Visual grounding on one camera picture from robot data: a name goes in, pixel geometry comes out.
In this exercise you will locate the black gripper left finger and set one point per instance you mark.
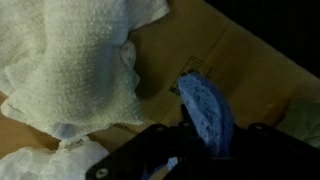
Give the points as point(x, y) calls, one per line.
point(133, 153)

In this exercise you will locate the white towel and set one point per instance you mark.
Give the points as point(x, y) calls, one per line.
point(66, 66)

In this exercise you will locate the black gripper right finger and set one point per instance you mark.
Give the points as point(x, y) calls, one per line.
point(276, 153)

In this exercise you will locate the large cardboard box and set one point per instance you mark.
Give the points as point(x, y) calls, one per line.
point(233, 60)

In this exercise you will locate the blue sponge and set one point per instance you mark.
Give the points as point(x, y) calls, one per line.
point(206, 110)

